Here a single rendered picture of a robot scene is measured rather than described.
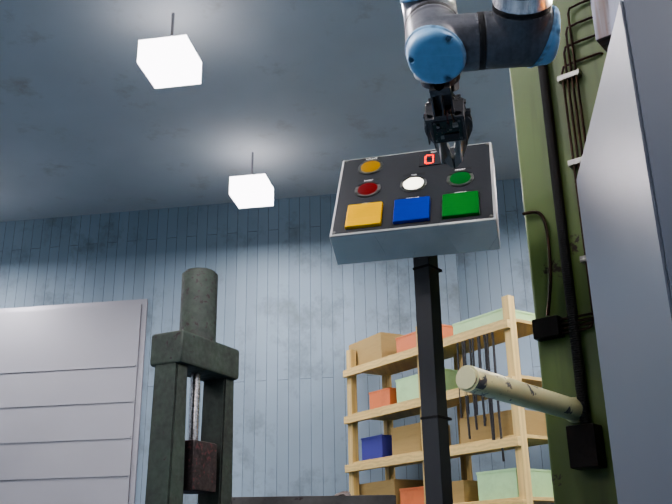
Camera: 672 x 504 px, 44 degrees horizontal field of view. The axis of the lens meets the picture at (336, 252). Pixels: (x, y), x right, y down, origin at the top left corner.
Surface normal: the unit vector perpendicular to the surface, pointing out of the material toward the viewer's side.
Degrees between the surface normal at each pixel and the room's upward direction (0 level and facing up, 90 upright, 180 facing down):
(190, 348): 90
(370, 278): 90
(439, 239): 150
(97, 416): 90
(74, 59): 180
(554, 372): 90
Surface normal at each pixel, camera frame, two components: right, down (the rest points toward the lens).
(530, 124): -0.62, -0.26
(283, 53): 0.02, 0.94
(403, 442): -0.82, -0.19
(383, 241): -0.11, 0.65
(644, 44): -0.16, -0.34
